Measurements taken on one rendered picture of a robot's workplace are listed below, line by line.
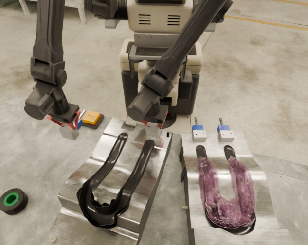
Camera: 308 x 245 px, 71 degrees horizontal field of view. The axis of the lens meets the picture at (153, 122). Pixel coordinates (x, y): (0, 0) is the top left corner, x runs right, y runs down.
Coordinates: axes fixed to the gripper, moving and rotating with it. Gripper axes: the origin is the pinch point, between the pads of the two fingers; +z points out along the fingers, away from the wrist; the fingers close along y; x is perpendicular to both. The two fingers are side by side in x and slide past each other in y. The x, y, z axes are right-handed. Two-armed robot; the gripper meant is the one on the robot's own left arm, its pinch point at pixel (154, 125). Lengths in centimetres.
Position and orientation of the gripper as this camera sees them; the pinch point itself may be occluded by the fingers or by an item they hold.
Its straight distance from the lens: 83.1
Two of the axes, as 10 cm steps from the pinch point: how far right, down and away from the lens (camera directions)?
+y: 9.5, 2.0, -2.5
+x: 3.1, -7.7, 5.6
